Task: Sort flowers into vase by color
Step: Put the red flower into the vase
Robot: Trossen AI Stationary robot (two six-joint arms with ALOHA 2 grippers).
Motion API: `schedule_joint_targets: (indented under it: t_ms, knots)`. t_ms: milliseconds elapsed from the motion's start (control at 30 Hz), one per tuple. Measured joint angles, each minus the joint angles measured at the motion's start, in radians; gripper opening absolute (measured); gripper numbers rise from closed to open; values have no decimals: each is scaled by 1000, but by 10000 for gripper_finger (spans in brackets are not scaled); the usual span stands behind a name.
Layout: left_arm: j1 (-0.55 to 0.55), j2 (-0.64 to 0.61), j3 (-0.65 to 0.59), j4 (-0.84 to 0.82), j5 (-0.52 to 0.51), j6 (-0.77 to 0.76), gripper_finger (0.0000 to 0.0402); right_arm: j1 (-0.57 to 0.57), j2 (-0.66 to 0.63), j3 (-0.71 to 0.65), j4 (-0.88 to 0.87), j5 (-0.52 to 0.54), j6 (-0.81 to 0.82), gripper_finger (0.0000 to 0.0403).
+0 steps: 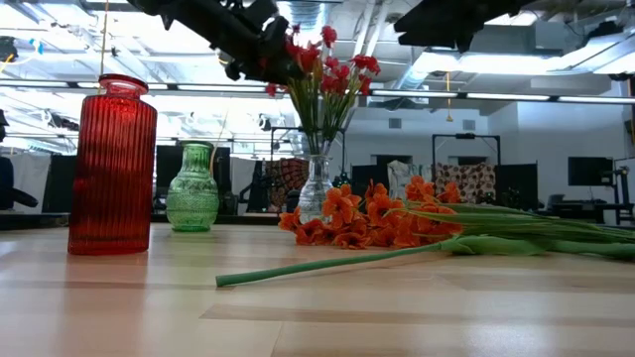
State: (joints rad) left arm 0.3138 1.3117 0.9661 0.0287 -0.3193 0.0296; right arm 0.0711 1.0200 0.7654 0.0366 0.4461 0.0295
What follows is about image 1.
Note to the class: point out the pink-red artificial flower bunch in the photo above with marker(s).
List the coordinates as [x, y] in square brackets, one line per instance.
[307, 57]
[364, 62]

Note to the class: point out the green textured glass vase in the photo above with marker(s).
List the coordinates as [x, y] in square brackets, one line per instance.
[192, 198]

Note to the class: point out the orange artificial flower bunch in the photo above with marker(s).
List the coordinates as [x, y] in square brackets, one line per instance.
[340, 205]
[382, 208]

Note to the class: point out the red artificial tulip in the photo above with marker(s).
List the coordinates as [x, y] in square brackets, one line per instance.
[322, 265]

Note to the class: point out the clear textured glass vase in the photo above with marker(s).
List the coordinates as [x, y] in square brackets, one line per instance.
[315, 191]

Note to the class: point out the red ribbed glass vase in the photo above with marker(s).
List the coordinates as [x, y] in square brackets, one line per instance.
[111, 173]

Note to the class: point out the ceiling light tube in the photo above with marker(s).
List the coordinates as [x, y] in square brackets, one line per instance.
[595, 99]
[508, 96]
[414, 93]

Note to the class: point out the red patterned cloth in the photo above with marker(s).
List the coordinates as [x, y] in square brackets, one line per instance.
[288, 178]

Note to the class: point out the floral patterned cloth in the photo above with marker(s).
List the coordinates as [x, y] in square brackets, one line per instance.
[471, 181]

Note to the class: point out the white cloth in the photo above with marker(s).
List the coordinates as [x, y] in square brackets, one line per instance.
[397, 178]

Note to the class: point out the black partition panel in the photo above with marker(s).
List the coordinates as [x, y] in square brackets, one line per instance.
[59, 183]
[367, 176]
[518, 186]

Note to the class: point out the black computer monitor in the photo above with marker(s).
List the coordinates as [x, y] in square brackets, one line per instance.
[590, 171]

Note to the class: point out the black desk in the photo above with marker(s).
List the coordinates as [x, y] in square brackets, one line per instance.
[585, 205]

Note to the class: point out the white curtain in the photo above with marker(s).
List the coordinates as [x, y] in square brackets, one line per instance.
[32, 171]

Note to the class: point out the silver ceiling air duct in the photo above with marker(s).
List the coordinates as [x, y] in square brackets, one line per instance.
[412, 74]

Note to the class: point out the black background stand frame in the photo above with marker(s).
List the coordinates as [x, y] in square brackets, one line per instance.
[466, 136]

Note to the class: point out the black camera stand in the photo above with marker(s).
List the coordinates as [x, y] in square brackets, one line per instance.
[626, 193]

